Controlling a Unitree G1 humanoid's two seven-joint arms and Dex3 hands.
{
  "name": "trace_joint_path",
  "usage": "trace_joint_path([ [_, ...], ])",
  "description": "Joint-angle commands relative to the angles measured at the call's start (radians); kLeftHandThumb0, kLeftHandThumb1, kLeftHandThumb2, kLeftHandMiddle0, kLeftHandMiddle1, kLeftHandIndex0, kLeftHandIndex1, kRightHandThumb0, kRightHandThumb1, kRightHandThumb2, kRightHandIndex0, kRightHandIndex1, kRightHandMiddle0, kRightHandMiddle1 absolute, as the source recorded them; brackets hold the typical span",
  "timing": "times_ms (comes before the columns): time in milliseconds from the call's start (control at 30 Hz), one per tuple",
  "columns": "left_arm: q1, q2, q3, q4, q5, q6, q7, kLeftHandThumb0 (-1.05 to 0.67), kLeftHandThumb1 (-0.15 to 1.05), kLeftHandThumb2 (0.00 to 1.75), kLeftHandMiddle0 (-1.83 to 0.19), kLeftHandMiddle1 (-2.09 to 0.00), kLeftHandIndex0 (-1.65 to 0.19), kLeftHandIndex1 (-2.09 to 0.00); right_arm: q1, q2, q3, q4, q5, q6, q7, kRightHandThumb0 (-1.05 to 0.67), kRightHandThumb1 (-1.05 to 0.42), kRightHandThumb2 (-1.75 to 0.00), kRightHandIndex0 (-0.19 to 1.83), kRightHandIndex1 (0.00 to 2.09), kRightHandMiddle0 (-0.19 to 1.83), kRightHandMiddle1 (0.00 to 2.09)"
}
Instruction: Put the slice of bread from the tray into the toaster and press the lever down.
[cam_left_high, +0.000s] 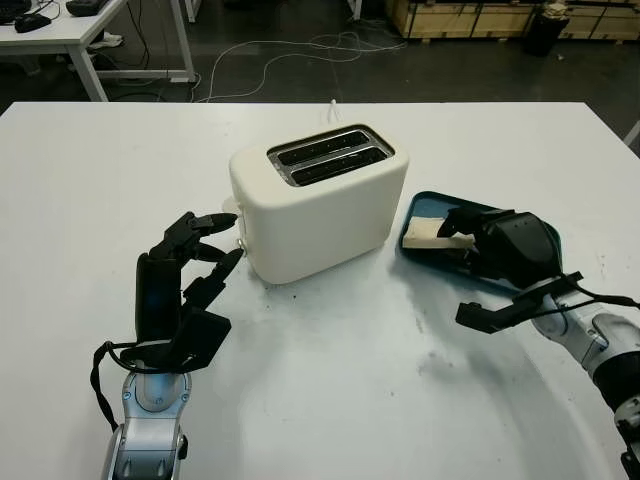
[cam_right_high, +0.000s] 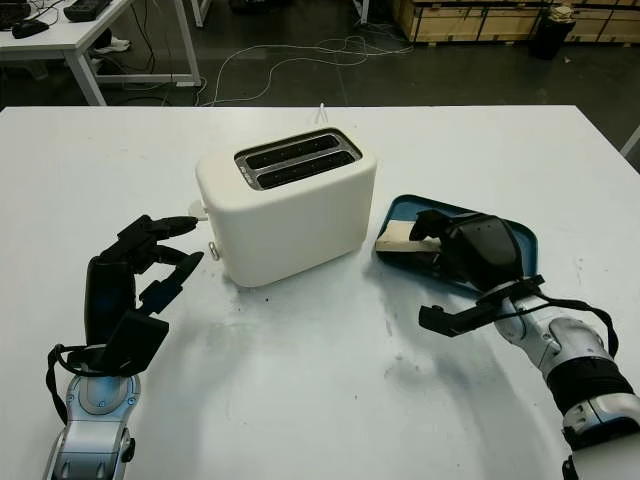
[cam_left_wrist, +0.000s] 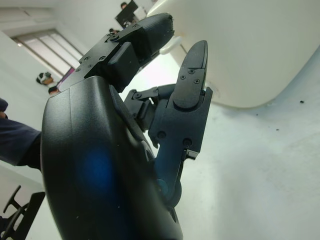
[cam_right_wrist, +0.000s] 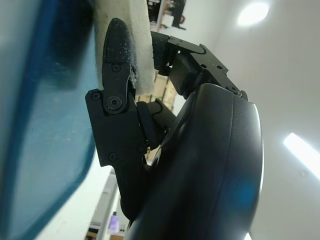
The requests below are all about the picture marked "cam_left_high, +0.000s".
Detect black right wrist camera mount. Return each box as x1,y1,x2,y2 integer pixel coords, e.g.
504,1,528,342
455,271,585,335

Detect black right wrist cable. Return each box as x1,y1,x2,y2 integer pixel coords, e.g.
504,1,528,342
547,272,640,321

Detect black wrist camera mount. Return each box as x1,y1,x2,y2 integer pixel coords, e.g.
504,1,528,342
455,271,585,335
163,306,233,375

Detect white floor cable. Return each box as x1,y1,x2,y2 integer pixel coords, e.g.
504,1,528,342
192,31,409,104

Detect white metal-frame desk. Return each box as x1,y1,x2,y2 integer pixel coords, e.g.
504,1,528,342
0,0,197,104

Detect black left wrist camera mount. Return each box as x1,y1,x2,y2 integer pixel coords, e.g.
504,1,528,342
163,306,233,375

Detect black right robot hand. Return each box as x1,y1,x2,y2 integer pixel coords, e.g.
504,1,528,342
436,208,562,291

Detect white crumpled cloth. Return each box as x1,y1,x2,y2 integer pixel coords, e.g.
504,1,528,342
90,29,124,51

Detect white bread slice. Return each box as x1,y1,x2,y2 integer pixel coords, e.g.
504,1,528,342
402,215,476,251

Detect black trash bin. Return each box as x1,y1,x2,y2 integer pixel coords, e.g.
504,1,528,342
522,9,571,57

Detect stacked wooden crates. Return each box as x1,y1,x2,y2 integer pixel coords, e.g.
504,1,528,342
384,0,640,44

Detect blue plastic tray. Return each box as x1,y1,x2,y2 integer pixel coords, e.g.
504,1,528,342
398,190,564,304

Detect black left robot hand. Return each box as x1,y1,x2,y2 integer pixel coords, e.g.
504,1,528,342
134,211,245,346

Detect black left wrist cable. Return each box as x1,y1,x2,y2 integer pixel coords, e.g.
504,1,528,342
88,341,141,436

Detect black device on desk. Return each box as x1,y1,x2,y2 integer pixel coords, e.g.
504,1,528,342
13,13,53,34

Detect white two-slot toaster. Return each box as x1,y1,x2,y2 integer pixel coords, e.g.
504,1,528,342
228,123,410,286

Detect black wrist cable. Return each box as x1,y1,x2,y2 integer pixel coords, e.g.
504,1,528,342
547,272,640,321
88,341,141,436

